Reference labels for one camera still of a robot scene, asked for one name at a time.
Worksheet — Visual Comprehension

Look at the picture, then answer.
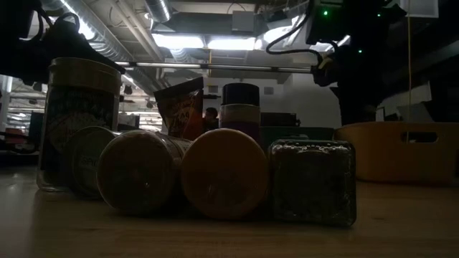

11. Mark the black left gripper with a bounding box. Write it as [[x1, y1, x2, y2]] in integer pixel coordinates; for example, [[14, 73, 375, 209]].
[[0, 21, 116, 87]]

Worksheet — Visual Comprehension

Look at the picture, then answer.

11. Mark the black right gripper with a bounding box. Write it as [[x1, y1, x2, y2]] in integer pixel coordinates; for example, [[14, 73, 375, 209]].
[[311, 44, 394, 126]]

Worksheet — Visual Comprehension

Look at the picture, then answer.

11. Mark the tan-lid round glass jar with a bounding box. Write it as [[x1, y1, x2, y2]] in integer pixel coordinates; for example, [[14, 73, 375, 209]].
[[37, 57, 123, 193]]

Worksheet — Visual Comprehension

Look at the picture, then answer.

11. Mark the silver-lid square spice jar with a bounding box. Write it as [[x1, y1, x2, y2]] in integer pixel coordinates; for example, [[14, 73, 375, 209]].
[[268, 138, 358, 227]]

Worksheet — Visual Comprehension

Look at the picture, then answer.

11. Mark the yellow-lid brown spice jar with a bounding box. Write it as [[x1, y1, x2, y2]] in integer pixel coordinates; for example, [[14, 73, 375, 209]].
[[66, 125, 121, 200]]

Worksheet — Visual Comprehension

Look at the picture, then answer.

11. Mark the dark-lid jar purple label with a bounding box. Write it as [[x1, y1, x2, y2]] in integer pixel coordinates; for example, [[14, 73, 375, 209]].
[[219, 82, 262, 143]]

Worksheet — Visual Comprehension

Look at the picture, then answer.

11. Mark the brown orange spice packet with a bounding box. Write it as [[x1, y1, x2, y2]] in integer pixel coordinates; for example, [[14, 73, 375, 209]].
[[153, 76, 205, 141]]

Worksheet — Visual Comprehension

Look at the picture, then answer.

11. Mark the black-lid green herb jar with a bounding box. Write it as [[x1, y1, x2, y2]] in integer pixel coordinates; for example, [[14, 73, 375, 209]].
[[96, 128, 193, 216]]

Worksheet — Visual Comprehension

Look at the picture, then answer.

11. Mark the black-lid orange spice jar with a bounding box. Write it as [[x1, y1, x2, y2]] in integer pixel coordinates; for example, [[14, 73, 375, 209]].
[[180, 128, 270, 220]]

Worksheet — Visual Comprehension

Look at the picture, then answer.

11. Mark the large yellow plastic bin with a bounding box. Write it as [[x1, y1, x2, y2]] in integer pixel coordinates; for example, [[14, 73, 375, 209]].
[[333, 121, 459, 186]]

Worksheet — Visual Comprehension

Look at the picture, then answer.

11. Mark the green plastic bin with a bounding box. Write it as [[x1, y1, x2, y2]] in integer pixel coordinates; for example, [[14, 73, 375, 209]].
[[260, 125, 335, 151]]

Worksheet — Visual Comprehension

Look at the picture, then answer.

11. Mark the black box on desk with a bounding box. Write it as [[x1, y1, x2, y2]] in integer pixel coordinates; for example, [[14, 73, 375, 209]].
[[260, 113, 299, 127]]

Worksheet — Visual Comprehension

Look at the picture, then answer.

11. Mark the bright ceiling light panel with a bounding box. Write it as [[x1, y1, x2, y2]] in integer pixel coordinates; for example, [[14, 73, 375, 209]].
[[152, 34, 205, 49], [207, 37, 257, 51]]

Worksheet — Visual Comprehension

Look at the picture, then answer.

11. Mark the dark background desk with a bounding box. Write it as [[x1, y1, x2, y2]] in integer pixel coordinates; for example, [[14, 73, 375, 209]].
[[0, 127, 40, 166]]

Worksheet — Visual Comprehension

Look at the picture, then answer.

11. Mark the grey ceiling junction box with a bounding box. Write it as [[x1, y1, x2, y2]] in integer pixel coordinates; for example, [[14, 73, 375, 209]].
[[231, 10, 256, 32]]

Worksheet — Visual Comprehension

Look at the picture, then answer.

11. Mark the person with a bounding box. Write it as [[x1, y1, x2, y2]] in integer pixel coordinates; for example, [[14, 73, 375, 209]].
[[202, 106, 220, 133]]

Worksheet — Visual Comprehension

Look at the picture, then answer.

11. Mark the long ribbed ceiling duct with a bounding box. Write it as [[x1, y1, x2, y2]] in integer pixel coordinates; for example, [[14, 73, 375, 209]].
[[39, 0, 169, 96]]

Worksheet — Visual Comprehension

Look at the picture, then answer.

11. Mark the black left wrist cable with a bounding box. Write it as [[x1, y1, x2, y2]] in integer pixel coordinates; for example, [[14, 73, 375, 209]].
[[34, 9, 82, 41]]

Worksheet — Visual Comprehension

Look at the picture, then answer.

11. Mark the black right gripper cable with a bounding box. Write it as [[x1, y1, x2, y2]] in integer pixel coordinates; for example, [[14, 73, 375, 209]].
[[265, 1, 324, 61]]

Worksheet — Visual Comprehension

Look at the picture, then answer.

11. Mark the silver round ventilation duct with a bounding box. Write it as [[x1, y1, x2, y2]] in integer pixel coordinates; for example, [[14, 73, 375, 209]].
[[143, 0, 174, 23]]

